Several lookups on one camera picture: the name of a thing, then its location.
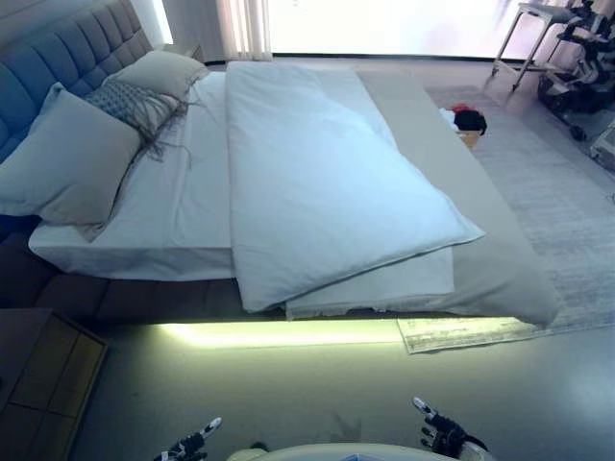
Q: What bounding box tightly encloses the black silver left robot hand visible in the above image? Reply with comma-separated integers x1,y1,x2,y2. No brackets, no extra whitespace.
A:
160,416,223,461

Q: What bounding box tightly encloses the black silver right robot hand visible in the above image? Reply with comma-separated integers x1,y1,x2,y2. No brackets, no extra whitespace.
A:
411,396,470,455

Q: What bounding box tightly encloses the white duvet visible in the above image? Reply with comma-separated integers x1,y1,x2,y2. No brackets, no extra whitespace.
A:
224,60,486,322

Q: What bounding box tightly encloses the bed with white sheet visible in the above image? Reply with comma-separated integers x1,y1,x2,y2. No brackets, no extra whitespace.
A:
355,70,561,328

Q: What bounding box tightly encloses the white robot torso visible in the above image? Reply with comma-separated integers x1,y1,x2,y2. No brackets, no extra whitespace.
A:
225,442,436,461

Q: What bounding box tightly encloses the wooden nightstand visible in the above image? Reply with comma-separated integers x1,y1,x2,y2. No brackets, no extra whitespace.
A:
0,306,110,461

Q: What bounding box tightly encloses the white sheeted mattress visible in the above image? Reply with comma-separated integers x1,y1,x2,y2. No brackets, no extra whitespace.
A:
28,71,241,282

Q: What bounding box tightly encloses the grey area rug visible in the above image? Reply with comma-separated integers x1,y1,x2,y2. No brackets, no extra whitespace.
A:
396,85,615,356

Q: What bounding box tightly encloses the cardboard box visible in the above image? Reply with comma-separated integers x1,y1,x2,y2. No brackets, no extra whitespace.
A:
455,128,481,151

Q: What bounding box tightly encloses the black garment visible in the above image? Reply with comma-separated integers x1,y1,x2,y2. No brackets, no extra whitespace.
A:
451,109,489,134

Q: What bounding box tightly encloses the beige pillow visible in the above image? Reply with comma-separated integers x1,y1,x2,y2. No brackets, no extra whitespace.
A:
103,50,210,103
0,82,143,241

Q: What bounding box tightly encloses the grey fringed knit cushion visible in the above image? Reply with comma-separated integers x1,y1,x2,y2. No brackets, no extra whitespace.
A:
84,79,196,170

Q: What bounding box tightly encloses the black white wheeled machine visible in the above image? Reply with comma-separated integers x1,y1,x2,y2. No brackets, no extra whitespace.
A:
537,0,615,141

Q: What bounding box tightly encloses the light wooden bedside table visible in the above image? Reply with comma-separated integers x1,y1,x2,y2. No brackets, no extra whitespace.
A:
161,42,206,63

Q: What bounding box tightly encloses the tufted upholstered headboard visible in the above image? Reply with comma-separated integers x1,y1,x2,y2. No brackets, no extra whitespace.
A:
0,0,158,164

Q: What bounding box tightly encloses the beige curtain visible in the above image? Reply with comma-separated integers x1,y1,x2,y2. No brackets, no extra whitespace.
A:
213,0,275,62

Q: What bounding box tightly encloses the dark brown bed frame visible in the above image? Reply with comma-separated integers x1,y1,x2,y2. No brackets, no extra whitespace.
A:
0,213,289,328

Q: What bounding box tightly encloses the metal frame table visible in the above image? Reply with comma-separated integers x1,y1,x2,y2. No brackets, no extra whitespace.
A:
490,0,578,92

